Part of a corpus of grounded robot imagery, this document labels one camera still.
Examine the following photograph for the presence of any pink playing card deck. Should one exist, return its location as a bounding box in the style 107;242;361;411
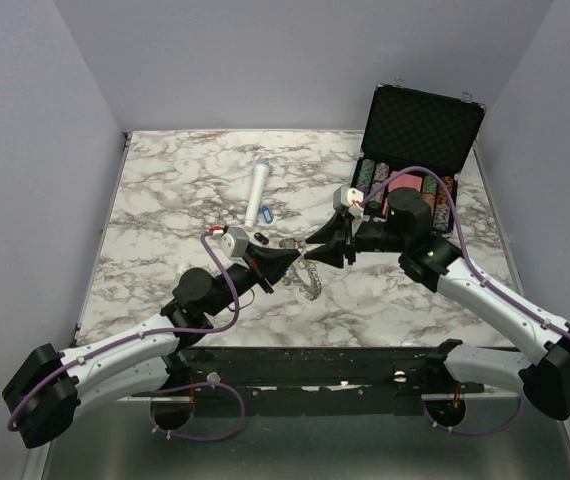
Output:
386;173;423;196

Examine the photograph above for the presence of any blue key tag far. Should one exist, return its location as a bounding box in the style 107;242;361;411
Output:
260;206;274;224

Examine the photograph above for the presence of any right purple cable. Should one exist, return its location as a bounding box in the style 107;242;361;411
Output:
354;166;570;436

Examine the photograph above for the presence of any black key tag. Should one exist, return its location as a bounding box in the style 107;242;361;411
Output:
279;238;299;249

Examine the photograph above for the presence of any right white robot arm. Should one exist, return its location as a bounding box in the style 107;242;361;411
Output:
305;187;570;420

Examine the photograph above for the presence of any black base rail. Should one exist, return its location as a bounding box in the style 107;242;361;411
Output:
129;344;486;419

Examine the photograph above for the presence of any white microphone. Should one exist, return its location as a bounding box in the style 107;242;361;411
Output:
244;159;271;230

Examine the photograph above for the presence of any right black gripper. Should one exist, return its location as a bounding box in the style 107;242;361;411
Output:
304;210;409;269

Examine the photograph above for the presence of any purple cable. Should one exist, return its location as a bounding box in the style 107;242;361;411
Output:
6;227;246;444
354;166;570;436

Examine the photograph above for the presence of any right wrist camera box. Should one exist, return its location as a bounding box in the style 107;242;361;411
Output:
333;185;364;219

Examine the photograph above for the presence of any black poker chip case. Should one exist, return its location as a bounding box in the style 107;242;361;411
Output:
345;82;487;236

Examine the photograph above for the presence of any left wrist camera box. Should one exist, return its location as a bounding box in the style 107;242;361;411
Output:
218;226;250;259

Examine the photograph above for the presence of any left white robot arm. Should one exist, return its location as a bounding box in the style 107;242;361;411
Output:
1;245;300;449

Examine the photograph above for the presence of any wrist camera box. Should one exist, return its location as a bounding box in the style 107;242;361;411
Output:
218;226;250;259
333;185;364;219

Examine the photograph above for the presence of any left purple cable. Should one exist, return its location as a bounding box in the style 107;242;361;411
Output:
6;227;246;444

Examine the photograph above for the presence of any large metal keyring disc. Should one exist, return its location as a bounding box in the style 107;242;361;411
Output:
282;259;322;301

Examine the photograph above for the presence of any black key fob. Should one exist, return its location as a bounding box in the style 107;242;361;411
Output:
254;232;269;245

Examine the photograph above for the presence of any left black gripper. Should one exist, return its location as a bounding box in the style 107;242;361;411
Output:
206;241;300;317

